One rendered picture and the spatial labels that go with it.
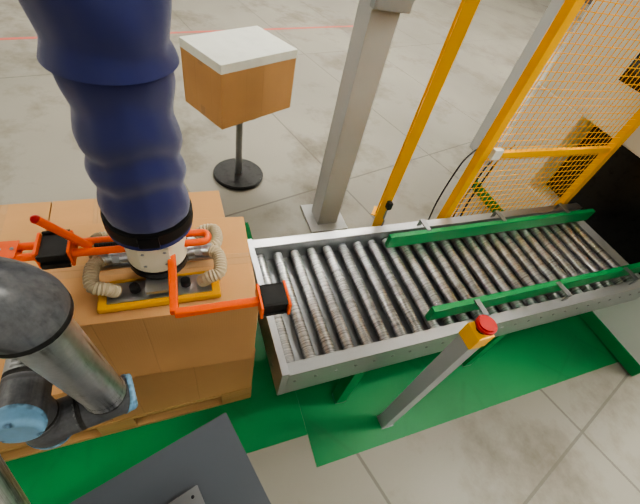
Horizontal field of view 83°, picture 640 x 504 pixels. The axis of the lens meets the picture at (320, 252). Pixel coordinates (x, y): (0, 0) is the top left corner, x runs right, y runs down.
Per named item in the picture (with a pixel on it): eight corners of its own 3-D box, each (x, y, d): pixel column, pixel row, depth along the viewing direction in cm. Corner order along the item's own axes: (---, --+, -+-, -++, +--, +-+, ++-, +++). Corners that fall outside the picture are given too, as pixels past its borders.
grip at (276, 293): (283, 289, 107) (285, 279, 103) (290, 314, 102) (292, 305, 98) (255, 293, 104) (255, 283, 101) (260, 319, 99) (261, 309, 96)
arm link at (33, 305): (30, 210, 43) (135, 373, 97) (-115, 235, 38) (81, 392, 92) (40, 293, 38) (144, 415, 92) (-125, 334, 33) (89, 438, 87)
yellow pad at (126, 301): (217, 272, 120) (217, 263, 116) (221, 297, 114) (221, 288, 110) (101, 286, 109) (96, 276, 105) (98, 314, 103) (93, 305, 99)
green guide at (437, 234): (576, 209, 258) (585, 200, 251) (586, 220, 252) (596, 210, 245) (378, 234, 204) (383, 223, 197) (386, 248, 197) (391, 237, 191)
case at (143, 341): (241, 277, 169) (243, 216, 139) (253, 357, 145) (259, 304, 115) (95, 291, 151) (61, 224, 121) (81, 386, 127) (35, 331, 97)
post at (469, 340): (387, 412, 195) (483, 318, 121) (393, 425, 191) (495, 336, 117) (376, 416, 193) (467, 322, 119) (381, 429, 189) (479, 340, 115)
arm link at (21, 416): (0, 449, 73) (-27, 436, 66) (13, 388, 81) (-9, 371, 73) (54, 437, 76) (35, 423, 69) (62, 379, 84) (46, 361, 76)
